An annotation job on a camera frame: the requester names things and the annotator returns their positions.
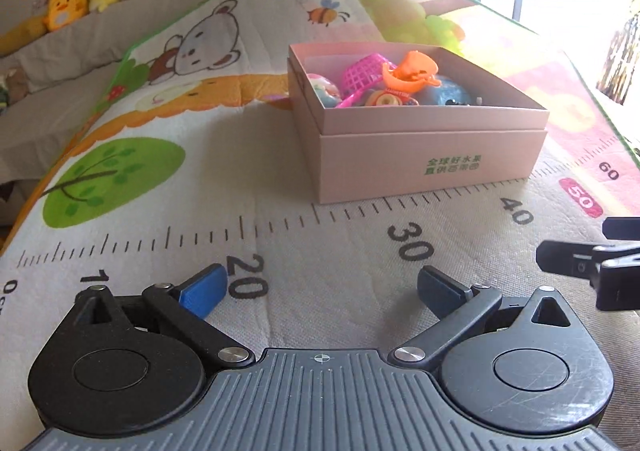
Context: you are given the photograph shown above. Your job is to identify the pink toy camera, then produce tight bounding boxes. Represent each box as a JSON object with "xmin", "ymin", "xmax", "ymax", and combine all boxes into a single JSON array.
[{"xmin": 308, "ymin": 74, "xmax": 343, "ymax": 108}]

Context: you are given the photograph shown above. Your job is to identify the orange plastic toy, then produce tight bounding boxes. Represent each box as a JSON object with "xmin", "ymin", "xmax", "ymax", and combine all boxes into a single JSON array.
[{"xmin": 382, "ymin": 50, "xmax": 442, "ymax": 93}]

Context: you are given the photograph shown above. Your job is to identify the blue white tissue pack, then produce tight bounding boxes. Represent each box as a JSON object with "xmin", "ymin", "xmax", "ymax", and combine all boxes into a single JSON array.
[{"xmin": 414, "ymin": 77, "xmax": 473, "ymax": 106}]

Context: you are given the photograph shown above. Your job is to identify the yellow duck plush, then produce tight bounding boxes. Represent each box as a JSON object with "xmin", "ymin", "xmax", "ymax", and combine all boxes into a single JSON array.
[{"xmin": 43, "ymin": 0, "xmax": 89, "ymax": 32}]

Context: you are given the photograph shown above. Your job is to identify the pink cardboard box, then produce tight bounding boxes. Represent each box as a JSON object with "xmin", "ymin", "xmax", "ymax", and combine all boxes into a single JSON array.
[{"xmin": 288, "ymin": 42, "xmax": 549, "ymax": 204}]

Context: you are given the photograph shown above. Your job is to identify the colourful cartoon play mat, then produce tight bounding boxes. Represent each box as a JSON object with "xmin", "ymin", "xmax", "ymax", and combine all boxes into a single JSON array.
[{"xmin": 1, "ymin": 6, "xmax": 639, "ymax": 450}]

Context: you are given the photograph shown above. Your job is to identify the pink toy net scoop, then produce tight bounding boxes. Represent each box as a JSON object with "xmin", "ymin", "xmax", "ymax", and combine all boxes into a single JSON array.
[{"xmin": 336, "ymin": 53, "xmax": 396, "ymax": 108}]

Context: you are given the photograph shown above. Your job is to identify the pink yellow cupcake toy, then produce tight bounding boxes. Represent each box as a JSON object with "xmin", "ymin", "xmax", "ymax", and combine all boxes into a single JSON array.
[{"xmin": 364, "ymin": 89, "xmax": 410, "ymax": 107}]

